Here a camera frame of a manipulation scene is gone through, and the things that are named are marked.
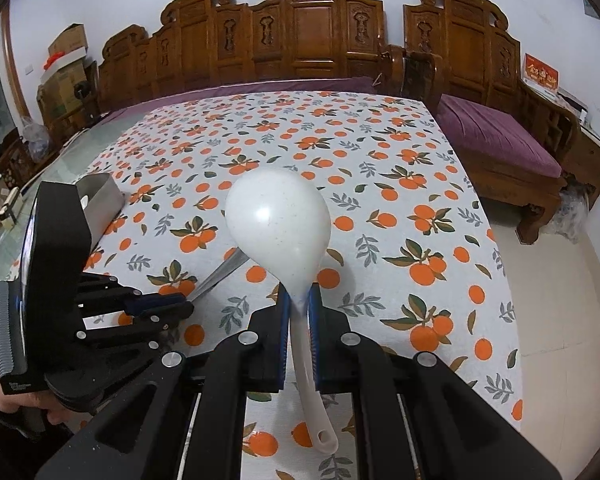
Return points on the dark wooden furniture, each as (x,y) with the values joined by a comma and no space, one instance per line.
(5,180)

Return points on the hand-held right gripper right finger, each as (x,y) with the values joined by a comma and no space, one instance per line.
(316,340)

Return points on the small cardboard box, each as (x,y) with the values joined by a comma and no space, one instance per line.
(69,40)

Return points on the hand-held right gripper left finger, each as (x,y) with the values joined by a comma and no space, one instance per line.
(284,340)

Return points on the wooden side table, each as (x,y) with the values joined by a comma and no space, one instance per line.
(587,160)

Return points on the stainless steel utensil holder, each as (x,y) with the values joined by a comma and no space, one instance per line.
(105,200)

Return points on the red desk calendar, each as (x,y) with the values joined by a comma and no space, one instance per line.
(541,72)

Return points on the carved wooden armchair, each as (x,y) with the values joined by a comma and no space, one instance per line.
(460,45)

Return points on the large cardboard box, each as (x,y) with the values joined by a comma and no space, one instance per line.
(65,90)

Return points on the purple sofa cushion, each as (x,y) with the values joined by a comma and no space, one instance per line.
(280,85)

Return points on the white plastic rice spoon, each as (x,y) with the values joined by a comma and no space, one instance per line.
(275,225)

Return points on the carved wooden sofa bench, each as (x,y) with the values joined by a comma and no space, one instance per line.
(310,35)

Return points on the purple armchair cushion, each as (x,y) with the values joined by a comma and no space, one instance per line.
(495,135)

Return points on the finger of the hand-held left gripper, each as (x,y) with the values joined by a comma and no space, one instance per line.
(155,300)
(170,310)

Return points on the orange print tablecloth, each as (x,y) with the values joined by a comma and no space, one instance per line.
(405,185)

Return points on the person's left forearm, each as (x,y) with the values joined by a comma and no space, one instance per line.
(10,450)

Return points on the crumpled clear plastic bag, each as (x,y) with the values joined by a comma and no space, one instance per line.
(572,212)

